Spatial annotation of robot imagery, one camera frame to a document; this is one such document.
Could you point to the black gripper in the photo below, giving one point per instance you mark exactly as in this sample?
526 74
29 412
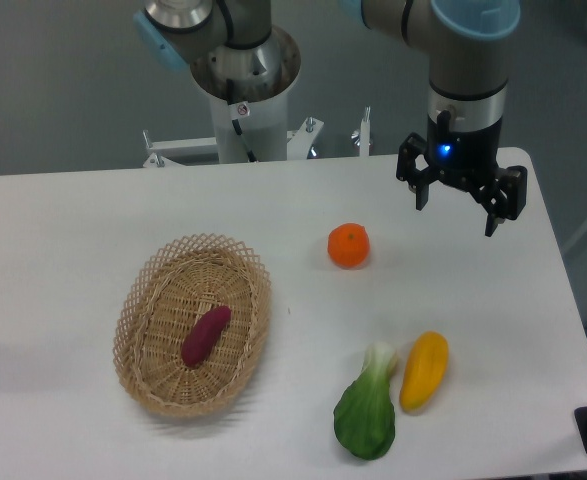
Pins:
466 161

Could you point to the purple sweet potato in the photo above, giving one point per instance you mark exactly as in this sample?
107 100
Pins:
204 335

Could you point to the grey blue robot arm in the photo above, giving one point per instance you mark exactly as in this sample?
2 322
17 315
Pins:
466 43

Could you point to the woven wicker basket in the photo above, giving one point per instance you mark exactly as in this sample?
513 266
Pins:
176 286

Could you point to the orange tangerine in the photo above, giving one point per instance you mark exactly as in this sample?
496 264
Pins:
348 245

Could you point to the yellow mango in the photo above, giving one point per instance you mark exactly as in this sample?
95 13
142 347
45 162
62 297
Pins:
425 369

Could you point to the green bok choy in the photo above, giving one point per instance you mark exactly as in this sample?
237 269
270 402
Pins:
364 417

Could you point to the white table clamp post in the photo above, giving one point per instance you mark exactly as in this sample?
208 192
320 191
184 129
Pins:
361 138

